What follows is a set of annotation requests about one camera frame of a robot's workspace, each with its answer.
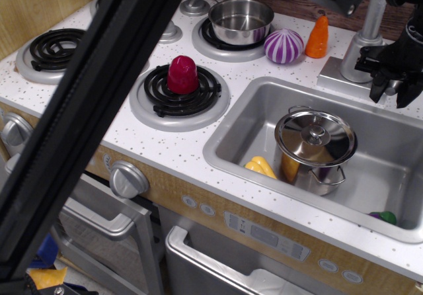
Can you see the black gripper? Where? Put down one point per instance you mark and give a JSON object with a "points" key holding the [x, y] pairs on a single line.
{"points": [[401, 60]]}

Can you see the silver faucet lever handle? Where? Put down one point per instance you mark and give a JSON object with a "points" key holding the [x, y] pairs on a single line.
{"points": [[393, 87]]}

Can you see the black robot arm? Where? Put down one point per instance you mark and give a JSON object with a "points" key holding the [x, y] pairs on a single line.
{"points": [[117, 45]]}

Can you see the orange toy carrot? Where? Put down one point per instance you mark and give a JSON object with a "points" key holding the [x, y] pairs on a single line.
{"points": [[317, 43]]}

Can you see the grey toy sink basin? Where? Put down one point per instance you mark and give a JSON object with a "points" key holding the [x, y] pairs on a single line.
{"points": [[355, 161]]}

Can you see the steel pot with lid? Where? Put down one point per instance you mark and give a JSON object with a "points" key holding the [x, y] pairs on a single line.
{"points": [[314, 146]]}

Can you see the purple striped toy onion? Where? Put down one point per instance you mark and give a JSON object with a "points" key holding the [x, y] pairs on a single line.
{"points": [[283, 46]]}

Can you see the green purple toy eggplant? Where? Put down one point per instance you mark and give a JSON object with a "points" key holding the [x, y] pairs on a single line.
{"points": [[385, 216]]}

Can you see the yellow toy banana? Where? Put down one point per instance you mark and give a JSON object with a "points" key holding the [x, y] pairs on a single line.
{"points": [[258, 164]]}

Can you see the small steel bowl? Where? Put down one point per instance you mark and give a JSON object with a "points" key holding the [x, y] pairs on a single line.
{"points": [[240, 22]]}

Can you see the red toy strawberry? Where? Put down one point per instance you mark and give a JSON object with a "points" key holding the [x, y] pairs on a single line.
{"points": [[182, 76]]}

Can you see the silver stovetop knob rear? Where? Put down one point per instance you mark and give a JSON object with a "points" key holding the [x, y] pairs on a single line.
{"points": [[194, 8]]}

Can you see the silver stovetop knob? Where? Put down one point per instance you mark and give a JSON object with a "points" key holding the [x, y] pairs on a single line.
{"points": [[172, 34], [194, 8]]}

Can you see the front right black burner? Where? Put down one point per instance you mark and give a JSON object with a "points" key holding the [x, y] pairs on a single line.
{"points": [[155, 105]]}

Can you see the silver dishwasher door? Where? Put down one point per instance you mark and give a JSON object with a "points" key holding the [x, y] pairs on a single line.
{"points": [[203, 262]]}

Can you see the silver front oven knob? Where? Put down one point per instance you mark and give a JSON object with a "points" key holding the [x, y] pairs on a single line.
{"points": [[127, 181]]}

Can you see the silver oven knob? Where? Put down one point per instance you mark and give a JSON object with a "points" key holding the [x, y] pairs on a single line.
{"points": [[16, 131], [127, 181]]}

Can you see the rear left black burner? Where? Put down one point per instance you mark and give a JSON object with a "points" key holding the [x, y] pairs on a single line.
{"points": [[93, 7]]}

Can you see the silver oven door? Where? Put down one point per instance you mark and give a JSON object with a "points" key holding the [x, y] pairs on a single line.
{"points": [[115, 241]]}

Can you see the front left black burner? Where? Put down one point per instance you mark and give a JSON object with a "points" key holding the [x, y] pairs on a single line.
{"points": [[45, 59]]}

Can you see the silver left oven knob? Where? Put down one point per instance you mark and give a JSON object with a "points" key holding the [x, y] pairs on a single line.
{"points": [[16, 131]]}

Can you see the blue object on floor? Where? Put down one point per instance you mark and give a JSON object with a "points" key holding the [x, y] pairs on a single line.
{"points": [[46, 254]]}

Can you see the yellow cloth on floor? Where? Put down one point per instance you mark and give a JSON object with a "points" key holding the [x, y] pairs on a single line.
{"points": [[45, 278]]}

